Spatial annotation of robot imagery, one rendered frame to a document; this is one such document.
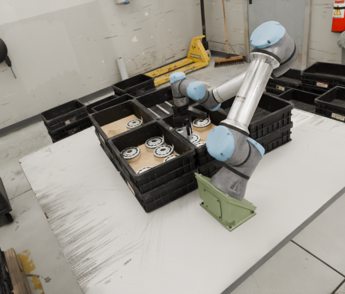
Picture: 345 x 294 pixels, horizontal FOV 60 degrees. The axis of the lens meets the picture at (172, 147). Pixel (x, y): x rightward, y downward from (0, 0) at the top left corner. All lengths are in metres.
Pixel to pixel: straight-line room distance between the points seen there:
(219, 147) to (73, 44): 3.85
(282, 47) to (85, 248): 1.11
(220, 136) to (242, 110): 0.12
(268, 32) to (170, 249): 0.89
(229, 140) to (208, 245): 0.43
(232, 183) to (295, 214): 0.31
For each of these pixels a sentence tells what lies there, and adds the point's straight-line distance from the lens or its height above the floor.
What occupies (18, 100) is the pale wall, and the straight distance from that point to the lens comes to 4.66.
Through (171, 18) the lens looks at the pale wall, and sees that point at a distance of 5.45.
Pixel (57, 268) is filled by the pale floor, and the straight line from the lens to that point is 2.38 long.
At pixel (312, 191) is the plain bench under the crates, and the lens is 1.46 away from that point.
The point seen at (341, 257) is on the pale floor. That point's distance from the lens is 2.15.
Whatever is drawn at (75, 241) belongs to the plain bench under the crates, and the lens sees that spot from 1.44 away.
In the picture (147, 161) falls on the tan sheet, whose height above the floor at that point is 0.83.
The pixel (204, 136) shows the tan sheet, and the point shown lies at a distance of 1.62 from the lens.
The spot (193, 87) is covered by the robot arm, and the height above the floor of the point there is 1.17.
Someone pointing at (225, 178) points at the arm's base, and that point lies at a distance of 1.20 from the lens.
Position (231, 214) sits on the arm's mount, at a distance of 1.22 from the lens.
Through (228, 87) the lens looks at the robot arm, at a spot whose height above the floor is 1.13.
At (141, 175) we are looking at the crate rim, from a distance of 1.26.
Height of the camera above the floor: 1.67
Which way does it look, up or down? 32 degrees down
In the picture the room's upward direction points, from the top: 12 degrees counter-clockwise
